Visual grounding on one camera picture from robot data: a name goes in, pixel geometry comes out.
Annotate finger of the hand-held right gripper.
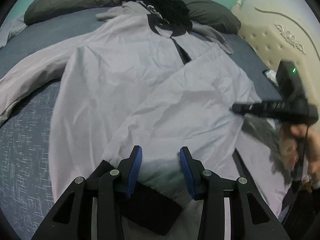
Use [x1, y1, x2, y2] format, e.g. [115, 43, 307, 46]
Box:
[231, 100, 297, 117]

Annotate person's right hand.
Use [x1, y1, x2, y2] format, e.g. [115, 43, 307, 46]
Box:
[277, 124, 320, 189]

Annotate dark grey long pillow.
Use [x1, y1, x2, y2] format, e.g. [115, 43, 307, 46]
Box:
[24, 0, 242, 35]

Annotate bed with blue-grey sheet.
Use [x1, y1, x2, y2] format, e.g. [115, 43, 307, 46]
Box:
[0, 6, 288, 240]

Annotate white folded garment black trim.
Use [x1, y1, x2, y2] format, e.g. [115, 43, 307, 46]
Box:
[262, 69, 280, 85]

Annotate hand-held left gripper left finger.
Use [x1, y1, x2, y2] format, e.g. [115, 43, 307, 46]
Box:
[31, 145, 143, 240]

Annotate cream tufted headboard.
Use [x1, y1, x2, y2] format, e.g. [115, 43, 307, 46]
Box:
[231, 0, 320, 102]

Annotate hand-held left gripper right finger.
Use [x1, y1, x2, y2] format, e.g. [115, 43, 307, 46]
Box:
[179, 146, 292, 240]

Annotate light grey blanket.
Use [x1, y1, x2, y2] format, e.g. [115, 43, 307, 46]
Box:
[0, 17, 27, 51]

